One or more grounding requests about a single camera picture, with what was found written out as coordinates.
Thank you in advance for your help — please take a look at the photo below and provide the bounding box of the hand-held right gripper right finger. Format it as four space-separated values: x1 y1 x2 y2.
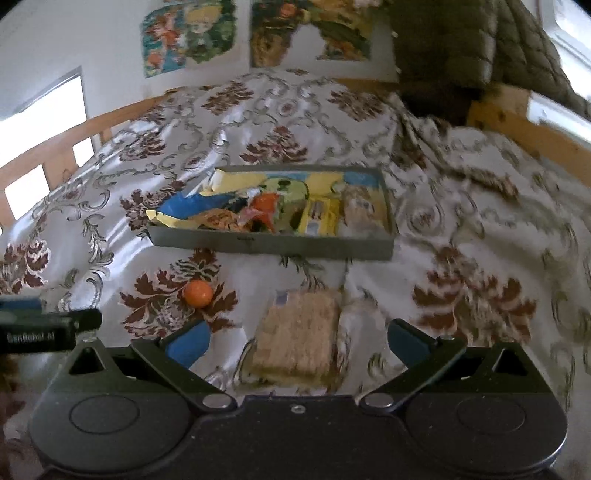
360 318 555 414

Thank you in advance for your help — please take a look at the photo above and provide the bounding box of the clear bag of nuts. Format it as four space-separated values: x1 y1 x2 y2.
342 185 389 232

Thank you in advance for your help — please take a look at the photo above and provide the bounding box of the small orange ball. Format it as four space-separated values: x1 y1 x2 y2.
184 279 213 308

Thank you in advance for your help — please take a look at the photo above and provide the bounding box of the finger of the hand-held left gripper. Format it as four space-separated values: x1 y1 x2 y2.
0 298 103 332

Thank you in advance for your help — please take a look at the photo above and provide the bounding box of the blue and yellow snack bag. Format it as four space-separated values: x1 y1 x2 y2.
147 187 232 229

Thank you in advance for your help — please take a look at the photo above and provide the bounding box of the cartoon figure wall poster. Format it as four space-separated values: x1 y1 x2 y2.
141 0 238 79

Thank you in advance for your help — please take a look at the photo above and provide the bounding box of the wooden bed frame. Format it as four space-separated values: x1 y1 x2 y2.
0 85 591 227

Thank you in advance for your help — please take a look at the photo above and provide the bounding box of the white air conditioner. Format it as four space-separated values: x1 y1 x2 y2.
538 0 591 63

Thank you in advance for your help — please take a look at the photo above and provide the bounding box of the gold snack packet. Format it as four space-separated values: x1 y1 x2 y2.
194 208 250 232

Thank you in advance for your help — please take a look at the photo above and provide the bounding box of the olive quilted jacket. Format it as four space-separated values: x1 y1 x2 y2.
388 0 591 121

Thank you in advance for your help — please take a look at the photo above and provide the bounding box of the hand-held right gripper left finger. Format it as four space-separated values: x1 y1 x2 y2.
65 319 237 414

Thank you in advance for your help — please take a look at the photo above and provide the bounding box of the yellow floral wall poster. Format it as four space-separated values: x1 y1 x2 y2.
249 0 372 69

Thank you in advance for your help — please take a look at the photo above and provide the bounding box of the clear rice cracker packet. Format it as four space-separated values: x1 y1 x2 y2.
238 290 345 386

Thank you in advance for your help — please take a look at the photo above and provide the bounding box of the orange-red snack packet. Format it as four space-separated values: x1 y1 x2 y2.
242 193 283 232

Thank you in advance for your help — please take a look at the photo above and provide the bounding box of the grey tray with cartoon print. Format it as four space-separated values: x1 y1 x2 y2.
147 165 395 261

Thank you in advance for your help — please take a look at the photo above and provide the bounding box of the yellow snack packet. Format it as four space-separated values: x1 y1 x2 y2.
298 196 342 236

